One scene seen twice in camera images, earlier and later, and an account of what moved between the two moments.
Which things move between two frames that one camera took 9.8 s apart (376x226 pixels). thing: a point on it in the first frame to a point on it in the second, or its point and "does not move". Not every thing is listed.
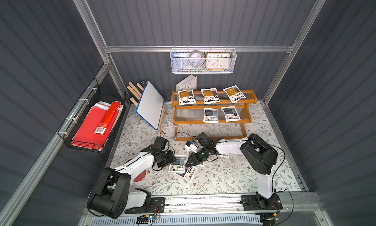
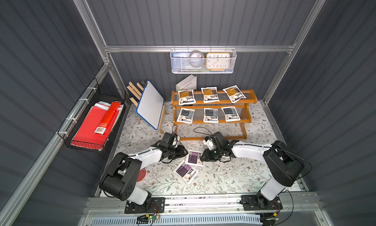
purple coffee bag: x=189 y=172 does not move
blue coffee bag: x=210 y=115 does not move
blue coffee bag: x=231 y=114 does not move
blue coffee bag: x=178 y=165 to x=186 y=116
